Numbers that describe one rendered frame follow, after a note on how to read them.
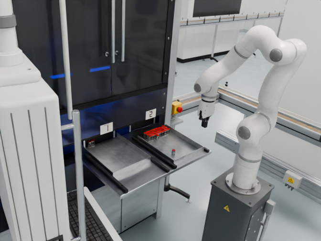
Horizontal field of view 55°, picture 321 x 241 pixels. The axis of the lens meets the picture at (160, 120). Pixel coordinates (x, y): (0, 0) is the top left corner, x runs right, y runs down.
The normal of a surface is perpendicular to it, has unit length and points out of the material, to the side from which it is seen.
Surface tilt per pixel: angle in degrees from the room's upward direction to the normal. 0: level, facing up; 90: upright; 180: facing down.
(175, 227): 0
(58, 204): 90
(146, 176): 0
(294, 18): 90
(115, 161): 0
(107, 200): 90
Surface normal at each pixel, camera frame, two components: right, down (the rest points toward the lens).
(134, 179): 0.07, -0.88
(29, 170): 0.55, 0.42
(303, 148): -0.74, 0.26
